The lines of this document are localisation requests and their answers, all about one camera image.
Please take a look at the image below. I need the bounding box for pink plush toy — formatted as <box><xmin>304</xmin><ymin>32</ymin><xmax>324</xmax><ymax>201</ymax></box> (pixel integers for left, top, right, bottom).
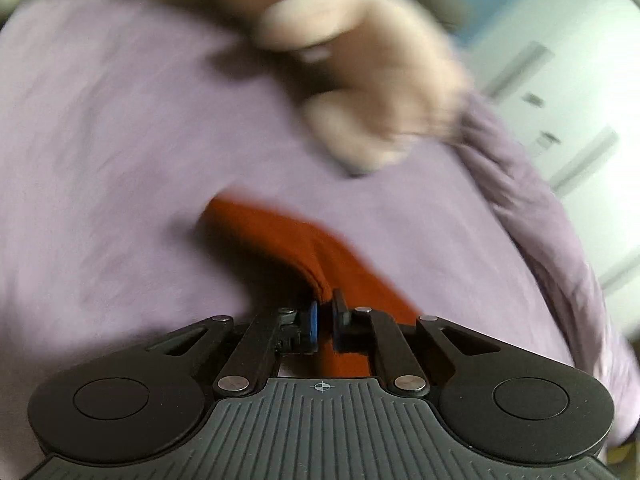
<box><xmin>215</xmin><ymin>0</ymin><xmax>471</xmax><ymax>174</ymax></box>

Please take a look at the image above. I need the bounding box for red knitted sweater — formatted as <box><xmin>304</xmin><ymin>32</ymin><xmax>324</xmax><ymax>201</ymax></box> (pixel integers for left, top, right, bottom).
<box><xmin>198</xmin><ymin>193</ymin><xmax>419</xmax><ymax>378</ymax></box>

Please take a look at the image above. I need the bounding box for white wardrobe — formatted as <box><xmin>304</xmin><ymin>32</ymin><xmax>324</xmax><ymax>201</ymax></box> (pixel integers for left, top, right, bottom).
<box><xmin>469</xmin><ymin>0</ymin><xmax>639</xmax><ymax>325</ymax></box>

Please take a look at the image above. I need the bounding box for purple rolled duvet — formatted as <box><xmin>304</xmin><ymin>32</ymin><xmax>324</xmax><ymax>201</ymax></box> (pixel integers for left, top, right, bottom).
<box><xmin>454</xmin><ymin>92</ymin><xmax>639</xmax><ymax>446</ymax></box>

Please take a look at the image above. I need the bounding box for purple bed sheet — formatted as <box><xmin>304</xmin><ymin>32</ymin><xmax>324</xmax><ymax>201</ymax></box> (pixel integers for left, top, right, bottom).
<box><xmin>1</xmin><ymin>0</ymin><xmax>572</xmax><ymax>479</ymax></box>

